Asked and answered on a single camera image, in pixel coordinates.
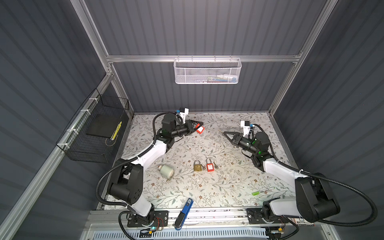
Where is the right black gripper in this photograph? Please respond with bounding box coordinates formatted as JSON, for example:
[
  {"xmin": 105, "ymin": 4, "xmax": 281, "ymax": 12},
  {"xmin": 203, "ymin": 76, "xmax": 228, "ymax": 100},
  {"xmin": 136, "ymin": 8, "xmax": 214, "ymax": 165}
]
[{"xmin": 224, "ymin": 132, "xmax": 258, "ymax": 157}]

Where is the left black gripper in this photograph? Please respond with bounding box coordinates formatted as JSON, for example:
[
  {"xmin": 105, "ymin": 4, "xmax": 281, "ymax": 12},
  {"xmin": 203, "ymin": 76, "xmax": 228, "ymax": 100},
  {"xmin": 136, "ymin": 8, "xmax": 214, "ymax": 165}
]
[{"xmin": 170, "ymin": 120, "xmax": 203, "ymax": 140}]

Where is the red padlock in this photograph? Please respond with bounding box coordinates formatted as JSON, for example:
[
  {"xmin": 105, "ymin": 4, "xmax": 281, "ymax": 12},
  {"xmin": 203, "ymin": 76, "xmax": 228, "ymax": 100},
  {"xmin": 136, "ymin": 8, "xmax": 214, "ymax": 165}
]
[
  {"xmin": 195, "ymin": 124, "xmax": 205, "ymax": 134},
  {"xmin": 206, "ymin": 158, "xmax": 215, "ymax": 173}
]

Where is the brass padlock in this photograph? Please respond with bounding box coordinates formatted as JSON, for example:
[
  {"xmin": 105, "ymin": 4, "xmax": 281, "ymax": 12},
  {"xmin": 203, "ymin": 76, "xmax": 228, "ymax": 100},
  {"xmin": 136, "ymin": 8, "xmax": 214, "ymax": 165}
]
[{"xmin": 194, "ymin": 160, "xmax": 203, "ymax": 172}]

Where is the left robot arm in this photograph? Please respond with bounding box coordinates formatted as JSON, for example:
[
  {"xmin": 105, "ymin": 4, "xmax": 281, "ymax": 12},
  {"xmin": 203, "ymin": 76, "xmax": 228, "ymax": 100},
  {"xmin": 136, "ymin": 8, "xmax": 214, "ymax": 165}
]
[{"xmin": 95, "ymin": 109, "xmax": 204, "ymax": 223}]

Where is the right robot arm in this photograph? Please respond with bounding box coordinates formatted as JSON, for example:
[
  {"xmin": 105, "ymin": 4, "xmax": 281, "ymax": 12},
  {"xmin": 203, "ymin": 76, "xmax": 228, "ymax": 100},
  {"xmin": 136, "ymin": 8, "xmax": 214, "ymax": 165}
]
[{"xmin": 223, "ymin": 125, "xmax": 378, "ymax": 227}]

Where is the green marker pen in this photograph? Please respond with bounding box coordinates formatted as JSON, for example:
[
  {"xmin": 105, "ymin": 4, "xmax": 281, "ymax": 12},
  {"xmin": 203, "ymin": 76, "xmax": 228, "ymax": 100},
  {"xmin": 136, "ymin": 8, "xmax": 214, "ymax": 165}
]
[{"xmin": 252, "ymin": 187, "xmax": 275, "ymax": 196}]

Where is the black pad in basket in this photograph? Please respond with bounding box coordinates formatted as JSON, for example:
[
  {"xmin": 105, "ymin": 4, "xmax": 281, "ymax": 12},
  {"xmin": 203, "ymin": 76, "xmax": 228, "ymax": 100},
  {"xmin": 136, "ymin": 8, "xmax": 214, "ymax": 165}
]
[{"xmin": 86, "ymin": 114, "xmax": 121, "ymax": 138}]

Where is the blue black utility knife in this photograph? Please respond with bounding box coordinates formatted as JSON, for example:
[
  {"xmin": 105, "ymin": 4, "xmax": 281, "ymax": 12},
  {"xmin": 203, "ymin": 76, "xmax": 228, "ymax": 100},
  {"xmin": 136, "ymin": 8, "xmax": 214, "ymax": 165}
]
[{"xmin": 174, "ymin": 198, "xmax": 194, "ymax": 231}]

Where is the coloured marker pack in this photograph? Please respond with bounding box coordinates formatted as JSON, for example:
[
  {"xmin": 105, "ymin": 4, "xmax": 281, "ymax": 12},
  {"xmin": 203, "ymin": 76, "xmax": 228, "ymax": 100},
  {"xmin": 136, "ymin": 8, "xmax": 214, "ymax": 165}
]
[{"xmin": 295, "ymin": 220, "xmax": 315, "ymax": 226}]

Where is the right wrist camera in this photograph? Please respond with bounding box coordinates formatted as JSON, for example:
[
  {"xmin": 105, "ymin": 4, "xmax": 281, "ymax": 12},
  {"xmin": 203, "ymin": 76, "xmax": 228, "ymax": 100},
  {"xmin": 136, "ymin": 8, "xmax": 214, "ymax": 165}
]
[{"xmin": 241, "ymin": 121, "xmax": 252, "ymax": 137}]

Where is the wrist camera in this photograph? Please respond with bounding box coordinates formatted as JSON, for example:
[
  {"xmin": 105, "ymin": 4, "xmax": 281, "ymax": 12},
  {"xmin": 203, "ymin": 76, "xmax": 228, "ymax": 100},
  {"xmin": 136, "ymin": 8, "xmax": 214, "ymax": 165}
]
[
  {"xmin": 176, "ymin": 108, "xmax": 189, "ymax": 123},
  {"xmin": 241, "ymin": 121, "xmax": 252, "ymax": 137}
]

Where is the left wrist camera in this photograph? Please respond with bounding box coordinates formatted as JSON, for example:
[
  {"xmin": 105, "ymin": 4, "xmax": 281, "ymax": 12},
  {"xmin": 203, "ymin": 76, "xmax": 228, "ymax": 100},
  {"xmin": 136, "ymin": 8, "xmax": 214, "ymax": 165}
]
[{"xmin": 176, "ymin": 108, "xmax": 189, "ymax": 123}]

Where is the white wire mesh basket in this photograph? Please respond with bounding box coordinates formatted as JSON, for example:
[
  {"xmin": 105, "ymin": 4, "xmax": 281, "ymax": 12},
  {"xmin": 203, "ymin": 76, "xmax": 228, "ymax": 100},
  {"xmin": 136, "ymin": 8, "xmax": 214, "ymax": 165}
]
[{"xmin": 173, "ymin": 57, "xmax": 242, "ymax": 85}]

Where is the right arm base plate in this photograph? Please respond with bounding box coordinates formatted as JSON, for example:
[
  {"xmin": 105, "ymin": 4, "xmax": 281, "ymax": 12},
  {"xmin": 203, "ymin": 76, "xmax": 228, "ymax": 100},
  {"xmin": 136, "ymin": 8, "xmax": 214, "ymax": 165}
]
[{"xmin": 246, "ymin": 208, "xmax": 288, "ymax": 225}]

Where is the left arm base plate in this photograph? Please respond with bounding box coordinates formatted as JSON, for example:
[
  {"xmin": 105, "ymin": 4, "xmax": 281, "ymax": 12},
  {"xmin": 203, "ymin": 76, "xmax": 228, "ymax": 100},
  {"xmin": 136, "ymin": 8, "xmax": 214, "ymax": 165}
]
[{"xmin": 127, "ymin": 211, "xmax": 169, "ymax": 228}]

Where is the black wire basket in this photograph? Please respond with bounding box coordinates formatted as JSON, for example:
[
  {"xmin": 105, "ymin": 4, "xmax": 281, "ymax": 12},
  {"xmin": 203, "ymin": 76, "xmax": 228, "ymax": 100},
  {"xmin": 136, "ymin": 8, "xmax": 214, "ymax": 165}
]
[{"xmin": 57, "ymin": 90, "xmax": 130, "ymax": 164}]

